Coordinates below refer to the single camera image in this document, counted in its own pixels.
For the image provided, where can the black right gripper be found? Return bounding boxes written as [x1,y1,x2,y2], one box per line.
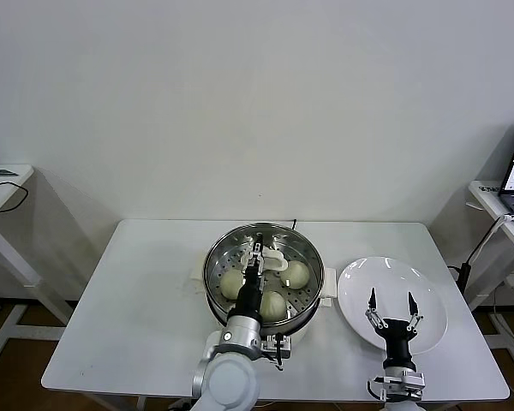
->
[364,287,426,368]

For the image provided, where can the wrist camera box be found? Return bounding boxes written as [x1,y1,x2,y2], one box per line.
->
[366,371,426,402]
[260,333,293,372]

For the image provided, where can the white side table with tools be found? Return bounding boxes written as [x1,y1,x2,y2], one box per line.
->
[0,164,72,365]

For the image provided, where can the white electric cooker pot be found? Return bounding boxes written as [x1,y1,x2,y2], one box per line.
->
[189,256,338,358]

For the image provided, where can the glass lid with white handle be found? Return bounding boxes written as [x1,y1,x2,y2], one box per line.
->
[205,223,324,325]

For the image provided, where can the stainless steel steamer basket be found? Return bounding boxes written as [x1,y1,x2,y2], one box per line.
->
[203,222,326,331]

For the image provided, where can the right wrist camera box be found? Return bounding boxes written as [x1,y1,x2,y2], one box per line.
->
[366,371,426,402]

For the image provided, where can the white laptop charging cable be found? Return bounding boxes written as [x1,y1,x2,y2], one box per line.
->
[469,212,514,262]

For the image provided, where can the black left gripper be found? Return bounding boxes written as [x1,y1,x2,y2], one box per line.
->
[232,234,268,321]

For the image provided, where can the black cable with pole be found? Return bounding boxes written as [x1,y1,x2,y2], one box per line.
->
[447,217,500,299]

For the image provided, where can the white round plate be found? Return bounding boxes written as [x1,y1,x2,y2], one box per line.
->
[336,255,449,355]

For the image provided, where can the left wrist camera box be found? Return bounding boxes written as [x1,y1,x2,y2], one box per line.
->
[260,333,293,372]

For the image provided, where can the white steamed baozi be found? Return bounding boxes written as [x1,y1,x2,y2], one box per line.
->
[219,271,244,301]
[284,260,310,289]
[260,290,288,322]

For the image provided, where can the thin black looped cable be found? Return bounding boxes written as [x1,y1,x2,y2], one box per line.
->
[0,182,29,216]

